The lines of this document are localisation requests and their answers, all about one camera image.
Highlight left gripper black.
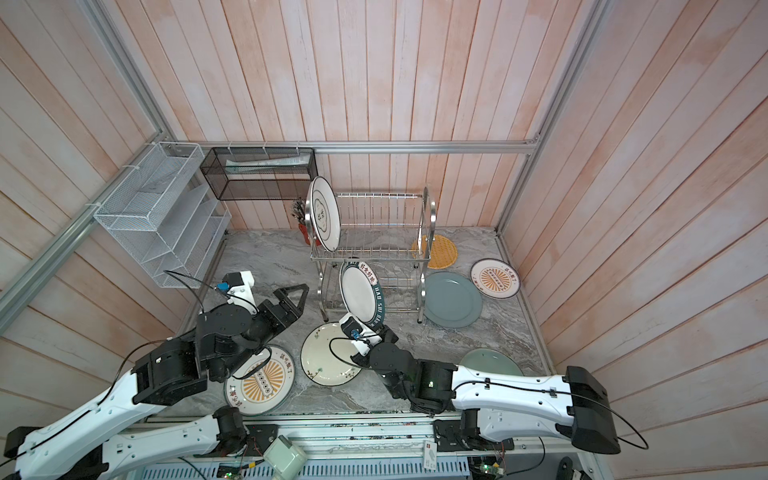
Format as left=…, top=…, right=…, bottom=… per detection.
left=217, top=284, right=310, bottom=378

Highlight white plate green text rim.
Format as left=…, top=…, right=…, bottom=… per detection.
left=339, top=259, right=386, bottom=330

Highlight white plate cloud line pattern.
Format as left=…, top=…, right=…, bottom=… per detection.
left=307, top=176, right=342, bottom=252

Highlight large orange sunburst plate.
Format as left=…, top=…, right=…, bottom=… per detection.
left=224, top=345, right=295, bottom=416

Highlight stainless steel dish rack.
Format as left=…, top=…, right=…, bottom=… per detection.
left=309, top=189, right=437, bottom=323

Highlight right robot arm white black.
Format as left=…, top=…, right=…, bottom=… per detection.
left=342, top=320, right=621, bottom=455

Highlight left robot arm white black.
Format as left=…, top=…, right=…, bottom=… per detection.
left=4, top=284, right=309, bottom=479

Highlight cream plate red berry pattern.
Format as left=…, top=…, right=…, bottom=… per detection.
left=301, top=322, right=361, bottom=387

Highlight red utensil cup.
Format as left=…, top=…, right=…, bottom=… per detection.
left=298, top=219, right=312, bottom=246

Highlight grey green plain plate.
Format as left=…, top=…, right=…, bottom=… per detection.
left=425, top=272, right=483, bottom=329

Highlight utensils in red cup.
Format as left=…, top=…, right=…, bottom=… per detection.
left=292, top=199, right=306, bottom=228

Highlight light green lotus plate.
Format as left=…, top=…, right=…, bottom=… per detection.
left=459, top=348, right=523, bottom=376

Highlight yellow woven round trivet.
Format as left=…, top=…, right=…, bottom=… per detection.
left=409, top=234, right=458, bottom=270

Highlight small orange sunburst plate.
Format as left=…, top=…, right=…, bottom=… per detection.
left=470, top=258, right=521, bottom=299

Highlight white green box device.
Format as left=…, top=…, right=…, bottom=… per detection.
left=263, top=435, right=308, bottom=480

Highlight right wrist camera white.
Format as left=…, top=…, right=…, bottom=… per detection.
left=340, top=313, right=378, bottom=356

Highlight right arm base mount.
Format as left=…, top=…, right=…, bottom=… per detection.
left=432, top=409, right=514, bottom=452

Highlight black mesh wall basket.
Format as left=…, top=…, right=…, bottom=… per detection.
left=201, top=146, right=318, bottom=201

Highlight white wire mesh shelf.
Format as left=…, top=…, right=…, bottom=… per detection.
left=95, top=142, right=231, bottom=289

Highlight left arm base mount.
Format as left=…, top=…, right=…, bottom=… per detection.
left=195, top=407, right=279, bottom=458

